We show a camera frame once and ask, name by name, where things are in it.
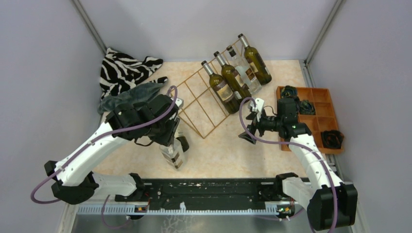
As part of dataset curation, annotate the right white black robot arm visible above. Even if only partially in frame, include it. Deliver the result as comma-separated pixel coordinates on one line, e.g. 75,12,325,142
239,97,358,233

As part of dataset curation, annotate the wooden compartment tray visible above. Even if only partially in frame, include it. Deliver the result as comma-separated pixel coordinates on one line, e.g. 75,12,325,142
275,86,344,154

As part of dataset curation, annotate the olive green wine bottle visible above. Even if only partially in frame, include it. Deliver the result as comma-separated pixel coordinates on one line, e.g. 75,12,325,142
238,33,272,85

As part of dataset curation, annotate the black rolled belt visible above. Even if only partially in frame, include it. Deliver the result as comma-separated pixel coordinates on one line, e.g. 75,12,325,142
321,130,344,149

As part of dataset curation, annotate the clear square liquor bottle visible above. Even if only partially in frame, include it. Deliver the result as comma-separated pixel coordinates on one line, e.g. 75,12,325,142
226,46,262,96

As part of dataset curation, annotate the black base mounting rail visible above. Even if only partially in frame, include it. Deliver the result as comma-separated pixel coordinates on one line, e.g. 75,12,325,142
115,178,299,218

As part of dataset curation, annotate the yellow patterned rolled tie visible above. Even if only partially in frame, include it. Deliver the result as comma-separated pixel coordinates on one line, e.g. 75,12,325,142
280,85,299,100

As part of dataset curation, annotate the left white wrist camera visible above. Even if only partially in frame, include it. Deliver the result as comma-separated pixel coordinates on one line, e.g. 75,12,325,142
175,97,184,110

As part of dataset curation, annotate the zebra striped cloth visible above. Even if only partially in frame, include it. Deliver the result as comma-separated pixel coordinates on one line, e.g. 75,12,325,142
99,47,164,100

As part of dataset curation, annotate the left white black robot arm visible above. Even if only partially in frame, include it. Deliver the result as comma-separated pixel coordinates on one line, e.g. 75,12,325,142
45,95,183,204

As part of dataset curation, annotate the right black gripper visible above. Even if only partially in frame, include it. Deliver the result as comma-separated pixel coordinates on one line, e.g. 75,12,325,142
239,108,283,144

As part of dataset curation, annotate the dark bottle leaning on rack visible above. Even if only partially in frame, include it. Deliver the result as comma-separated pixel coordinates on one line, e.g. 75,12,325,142
174,127,189,152

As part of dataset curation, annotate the brown wine bottle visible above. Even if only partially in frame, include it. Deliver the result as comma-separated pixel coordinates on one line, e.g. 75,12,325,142
201,60,240,114

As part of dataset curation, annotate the dark bottle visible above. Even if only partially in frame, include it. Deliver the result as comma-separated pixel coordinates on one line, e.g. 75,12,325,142
214,51,252,102
174,127,189,152

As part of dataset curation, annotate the grey plush cloth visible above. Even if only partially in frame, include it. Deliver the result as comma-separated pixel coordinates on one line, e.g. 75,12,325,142
97,76,169,115

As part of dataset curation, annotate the gold wire wine rack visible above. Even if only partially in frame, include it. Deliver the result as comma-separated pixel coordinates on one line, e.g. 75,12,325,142
169,34,269,139

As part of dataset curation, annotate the dark rolled tie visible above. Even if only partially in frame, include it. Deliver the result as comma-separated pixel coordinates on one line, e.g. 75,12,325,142
299,100,316,116

